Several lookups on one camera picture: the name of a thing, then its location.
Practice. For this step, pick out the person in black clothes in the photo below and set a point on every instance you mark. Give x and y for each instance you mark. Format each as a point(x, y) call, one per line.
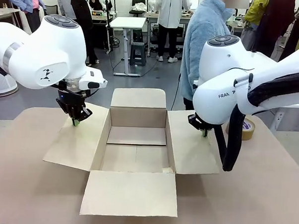
point(81, 19)

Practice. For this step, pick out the person in blue fleece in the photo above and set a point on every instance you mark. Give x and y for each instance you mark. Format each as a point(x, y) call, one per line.
point(207, 27)

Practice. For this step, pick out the person in blue shirt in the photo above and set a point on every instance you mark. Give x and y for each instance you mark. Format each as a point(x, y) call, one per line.
point(27, 2)

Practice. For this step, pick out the black plastic stool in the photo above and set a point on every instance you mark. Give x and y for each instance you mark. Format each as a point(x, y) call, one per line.
point(138, 53)

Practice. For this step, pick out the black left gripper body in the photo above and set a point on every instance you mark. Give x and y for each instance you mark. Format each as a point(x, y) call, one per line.
point(70, 99)

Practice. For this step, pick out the person in white coat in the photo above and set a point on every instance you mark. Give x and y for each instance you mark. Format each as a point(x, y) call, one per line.
point(171, 11)

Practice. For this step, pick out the brown packing tape roll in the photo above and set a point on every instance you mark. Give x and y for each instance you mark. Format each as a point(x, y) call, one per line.
point(248, 132)

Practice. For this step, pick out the brown cardboard box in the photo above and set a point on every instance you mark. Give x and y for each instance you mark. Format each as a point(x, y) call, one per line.
point(135, 151)

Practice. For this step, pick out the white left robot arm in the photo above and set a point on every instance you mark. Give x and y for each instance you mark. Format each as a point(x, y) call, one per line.
point(37, 55)

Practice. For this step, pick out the person in dark apron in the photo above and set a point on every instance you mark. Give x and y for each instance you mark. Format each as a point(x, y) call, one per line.
point(279, 26)

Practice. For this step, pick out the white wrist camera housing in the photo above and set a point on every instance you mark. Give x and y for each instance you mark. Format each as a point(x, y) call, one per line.
point(93, 79)

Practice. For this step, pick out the person in yellow jacket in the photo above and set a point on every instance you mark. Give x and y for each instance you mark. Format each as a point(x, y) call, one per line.
point(255, 12)

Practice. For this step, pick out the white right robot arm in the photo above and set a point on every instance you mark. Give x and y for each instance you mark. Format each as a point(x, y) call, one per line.
point(214, 105)

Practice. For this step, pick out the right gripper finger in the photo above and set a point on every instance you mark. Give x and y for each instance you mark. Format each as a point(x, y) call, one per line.
point(203, 133)
point(206, 133)

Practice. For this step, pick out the white standing desk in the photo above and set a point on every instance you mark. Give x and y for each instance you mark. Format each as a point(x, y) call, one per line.
point(128, 24)

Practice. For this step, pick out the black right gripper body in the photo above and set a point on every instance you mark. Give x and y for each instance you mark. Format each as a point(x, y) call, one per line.
point(196, 121)

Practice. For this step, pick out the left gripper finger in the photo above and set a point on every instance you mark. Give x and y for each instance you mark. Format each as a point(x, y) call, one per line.
point(86, 114)
point(73, 121)

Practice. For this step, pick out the black chair with cloth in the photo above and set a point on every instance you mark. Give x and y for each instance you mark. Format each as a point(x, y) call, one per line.
point(138, 6)

